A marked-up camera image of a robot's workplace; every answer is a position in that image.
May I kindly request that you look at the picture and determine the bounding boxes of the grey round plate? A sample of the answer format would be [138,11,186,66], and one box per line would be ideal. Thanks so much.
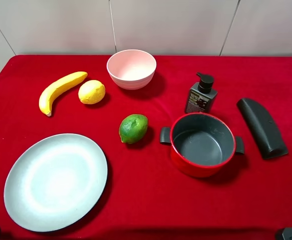
[3,133,108,233]

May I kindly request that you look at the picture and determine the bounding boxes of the red pot with black handles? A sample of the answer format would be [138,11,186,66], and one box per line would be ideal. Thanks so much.
[159,112,245,178]

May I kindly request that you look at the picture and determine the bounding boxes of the green lime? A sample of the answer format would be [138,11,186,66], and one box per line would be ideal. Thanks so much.
[119,114,148,144]

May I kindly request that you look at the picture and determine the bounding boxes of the red tablecloth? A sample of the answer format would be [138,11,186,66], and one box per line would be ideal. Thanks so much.
[0,55,292,240]

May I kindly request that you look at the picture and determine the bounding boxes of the grey pump dispenser bottle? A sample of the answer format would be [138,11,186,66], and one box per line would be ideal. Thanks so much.
[185,72,218,114]

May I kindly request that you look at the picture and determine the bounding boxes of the yellow lemon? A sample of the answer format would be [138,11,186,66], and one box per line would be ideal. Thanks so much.
[78,80,106,105]

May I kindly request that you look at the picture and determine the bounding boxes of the pink bowl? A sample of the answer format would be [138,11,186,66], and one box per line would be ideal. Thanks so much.
[106,49,157,90]

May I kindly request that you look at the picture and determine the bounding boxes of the yellow banana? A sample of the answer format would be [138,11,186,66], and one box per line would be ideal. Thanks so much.
[38,71,88,117]

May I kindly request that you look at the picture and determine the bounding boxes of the black curved case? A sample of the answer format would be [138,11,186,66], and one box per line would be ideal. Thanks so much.
[237,98,289,160]

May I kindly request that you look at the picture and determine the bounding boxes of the black object bottom right corner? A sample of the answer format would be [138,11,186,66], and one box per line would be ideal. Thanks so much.
[275,227,292,240]

